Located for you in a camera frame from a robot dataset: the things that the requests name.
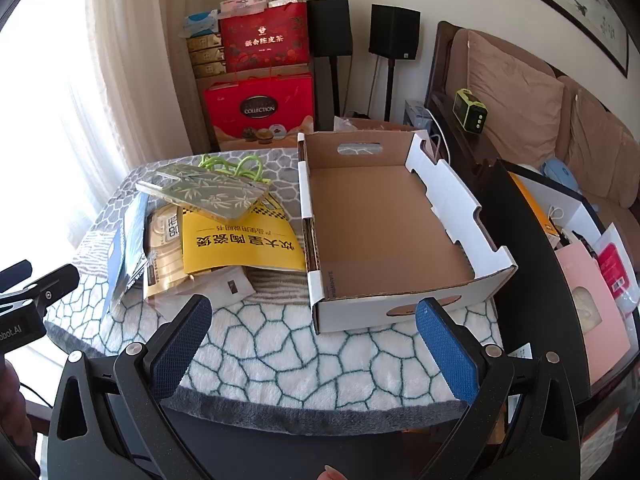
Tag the green black cube device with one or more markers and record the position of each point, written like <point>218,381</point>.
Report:
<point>469,112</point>

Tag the white cardboard tray box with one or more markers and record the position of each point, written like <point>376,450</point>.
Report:
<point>390,210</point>

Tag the dark wooden sofa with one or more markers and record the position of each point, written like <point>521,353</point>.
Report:
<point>445,75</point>

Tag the blue face mask packet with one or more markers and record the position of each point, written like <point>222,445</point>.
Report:
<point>122,255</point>

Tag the white orange box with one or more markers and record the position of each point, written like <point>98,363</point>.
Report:
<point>565,200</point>

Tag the red Chinese tea gift box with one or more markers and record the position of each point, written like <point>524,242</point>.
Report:
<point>262,35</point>

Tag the blue white tissue packet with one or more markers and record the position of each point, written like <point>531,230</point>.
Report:
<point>200,22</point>

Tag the person's right hand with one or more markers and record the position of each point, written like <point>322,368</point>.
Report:
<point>332,474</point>

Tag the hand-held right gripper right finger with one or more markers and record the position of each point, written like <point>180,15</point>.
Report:
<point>445,355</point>

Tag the black box lid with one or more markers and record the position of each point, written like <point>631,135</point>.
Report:
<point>525,270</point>

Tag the bamboo pattern tin box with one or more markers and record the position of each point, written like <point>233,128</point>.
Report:
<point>200,190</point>

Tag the gold foil packet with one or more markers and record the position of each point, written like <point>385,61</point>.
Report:
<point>162,255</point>

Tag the white curtain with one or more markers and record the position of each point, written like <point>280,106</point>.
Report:
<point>135,60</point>

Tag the black speaker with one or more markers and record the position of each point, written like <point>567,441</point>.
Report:
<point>330,27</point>
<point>395,30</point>

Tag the framed wall painting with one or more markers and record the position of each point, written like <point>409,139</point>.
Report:
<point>565,0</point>

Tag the white card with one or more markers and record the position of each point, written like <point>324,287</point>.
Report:
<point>225,287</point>

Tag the red packet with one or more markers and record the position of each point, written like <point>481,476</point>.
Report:
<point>617,270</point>

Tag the light blue round object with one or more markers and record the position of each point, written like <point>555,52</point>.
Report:
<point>557,171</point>

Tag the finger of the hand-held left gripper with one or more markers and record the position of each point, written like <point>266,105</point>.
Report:
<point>50,287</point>
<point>15,271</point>

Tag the pink box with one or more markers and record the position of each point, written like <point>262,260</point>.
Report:
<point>245,2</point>

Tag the brown sofa cushion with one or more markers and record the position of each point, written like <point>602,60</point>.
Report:
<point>515,95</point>
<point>605,150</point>

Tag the yellow booklet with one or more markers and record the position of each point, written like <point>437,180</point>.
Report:
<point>240,245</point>

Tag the pale blue box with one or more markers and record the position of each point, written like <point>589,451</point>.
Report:
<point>415,115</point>

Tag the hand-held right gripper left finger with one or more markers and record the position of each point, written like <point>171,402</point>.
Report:
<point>180,347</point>

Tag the grey white patterned blanket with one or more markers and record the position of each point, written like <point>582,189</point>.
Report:
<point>300,360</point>

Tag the pink paper bag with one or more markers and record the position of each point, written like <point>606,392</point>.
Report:
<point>595,310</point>

